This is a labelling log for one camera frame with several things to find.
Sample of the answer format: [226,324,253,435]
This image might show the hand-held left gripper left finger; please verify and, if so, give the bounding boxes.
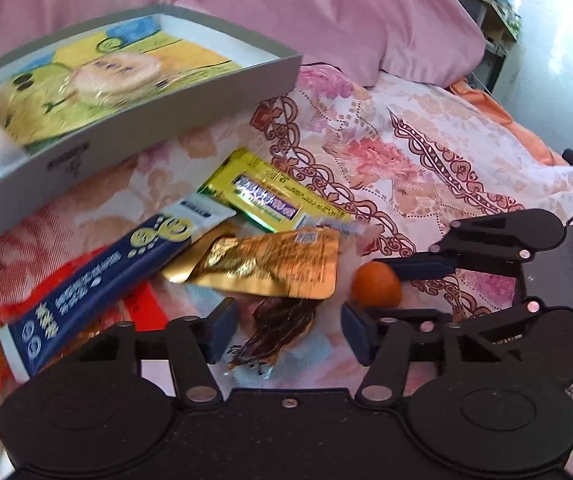
[51,298,241,406]

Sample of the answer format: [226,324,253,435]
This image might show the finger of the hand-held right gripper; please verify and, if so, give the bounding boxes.
[361,296,547,351]
[372,212,531,282]

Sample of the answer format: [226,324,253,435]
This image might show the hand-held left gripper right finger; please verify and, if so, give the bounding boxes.
[341,302,522,405]

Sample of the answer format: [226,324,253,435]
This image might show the small orange mandarin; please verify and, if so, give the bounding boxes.
[350,261,403,309]

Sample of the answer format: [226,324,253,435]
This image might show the light blue brown snack packet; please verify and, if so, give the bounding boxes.
[186,282,339,386]

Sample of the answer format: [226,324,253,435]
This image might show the blue white stick packet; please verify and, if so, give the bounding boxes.
[0,199,237,383]

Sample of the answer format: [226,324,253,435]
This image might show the yellow green snack bar packet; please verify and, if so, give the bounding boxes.
[197,147,352,233]

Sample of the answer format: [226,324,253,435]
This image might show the grey cardboard box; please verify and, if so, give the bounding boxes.
[0,4,303,263]

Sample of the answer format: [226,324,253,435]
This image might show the gold foil snack packet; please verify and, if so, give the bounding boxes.
[161,227,341,300]

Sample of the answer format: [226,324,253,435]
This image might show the red dried tofu packet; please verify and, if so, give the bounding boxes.
[0,247,177,361]

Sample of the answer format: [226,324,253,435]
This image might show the floral bedsheet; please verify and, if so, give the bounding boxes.
[0,62,573,480]

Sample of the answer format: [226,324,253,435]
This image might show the orange cloth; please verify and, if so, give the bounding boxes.
[449,77,569,167]

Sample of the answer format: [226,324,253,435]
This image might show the wooden desk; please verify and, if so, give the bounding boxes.
[443,0,524,96]

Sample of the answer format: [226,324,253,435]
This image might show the round rice cracker packet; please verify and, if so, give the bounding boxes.
[69,50,163,106]

